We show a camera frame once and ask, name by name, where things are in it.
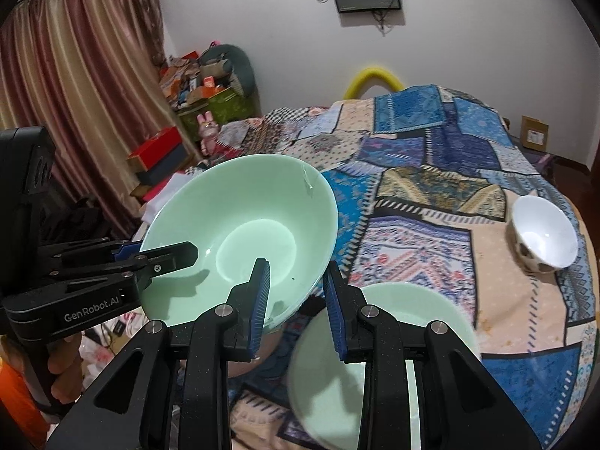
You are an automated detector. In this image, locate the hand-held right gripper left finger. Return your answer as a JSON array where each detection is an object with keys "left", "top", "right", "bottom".
[{"left": 46, "top": 258, "right": 273, "bottom": 450}]

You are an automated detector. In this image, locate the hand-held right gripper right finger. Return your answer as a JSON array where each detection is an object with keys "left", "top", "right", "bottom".
[{"left": 321, "top": 261, "right": 548, "bottom": 450}]

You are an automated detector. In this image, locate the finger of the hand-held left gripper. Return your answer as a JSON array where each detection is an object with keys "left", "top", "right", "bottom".
[
  {"left": 48, "top": 240, "right": 200, "bottom": 294},
  {"left": 41, "top": 238, "right": 142, "bottom": 264}
]

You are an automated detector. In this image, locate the green plate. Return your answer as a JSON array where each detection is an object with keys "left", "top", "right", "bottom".
[{"left": 287, "top": 282, "right": 483, "bottom": 450}]

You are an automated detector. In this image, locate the green bowl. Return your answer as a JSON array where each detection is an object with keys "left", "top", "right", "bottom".
[{"left": 139, "top": 152, "right": 339, "bottom": 338}]

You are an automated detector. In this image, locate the person's left hand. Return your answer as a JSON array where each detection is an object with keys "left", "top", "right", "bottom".
[{"left": 47, "top": 332, "right": 88, "bottom": 406}]

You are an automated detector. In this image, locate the white folded cloth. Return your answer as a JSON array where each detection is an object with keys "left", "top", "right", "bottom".
[{"left": 141, "top": 171, "right": 188, "bottom": 226}]

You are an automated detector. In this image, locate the dark blue box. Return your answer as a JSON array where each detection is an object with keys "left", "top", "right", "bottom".
[{"left": 136, "top": 143, "right": 188, "bottom": 186}]

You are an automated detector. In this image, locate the red box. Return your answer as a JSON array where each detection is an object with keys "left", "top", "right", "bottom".
[{"left": 127, "top": 126, "right": 183, "bottom": 172}]

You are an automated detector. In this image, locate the patchwork blanket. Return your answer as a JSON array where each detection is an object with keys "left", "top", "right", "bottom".
[{"left": 178, "top": 83, "right": 600, "bottom": 450}]

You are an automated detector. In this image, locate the striped curtain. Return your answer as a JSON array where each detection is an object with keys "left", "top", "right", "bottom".
[{"left": 0, "top": 0, "right": 188, "bottom": 245}]

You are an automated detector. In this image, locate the pink bunny toy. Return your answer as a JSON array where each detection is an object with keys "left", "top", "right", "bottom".
[{"left": 197, "top": 110, "right": 221, "bottom": 155}]

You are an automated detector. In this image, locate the pile of cardboard packages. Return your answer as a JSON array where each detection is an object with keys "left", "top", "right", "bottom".
[{"left": 159, "top": 49, "right": 235, "bottom": 104}]

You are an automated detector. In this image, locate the teal cushion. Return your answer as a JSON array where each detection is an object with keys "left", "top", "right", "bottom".
[{"left": 199, "top": 43, "right": 258, "bottom": 99}]

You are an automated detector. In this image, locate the white printed bowl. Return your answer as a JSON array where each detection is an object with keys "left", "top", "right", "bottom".
[{"left": 506, "top": 195, "right": 579, "bottom": 273}]

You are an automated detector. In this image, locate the yellow foam tube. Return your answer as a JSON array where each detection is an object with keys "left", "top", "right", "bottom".
[{"left": 344, "top": 66, "right": 405, "bottom": 100}]

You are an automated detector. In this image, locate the cardboard box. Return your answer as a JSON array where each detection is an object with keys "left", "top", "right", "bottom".
[{"left": 521, "top": 115, "right": 549, "bottom": 152}]

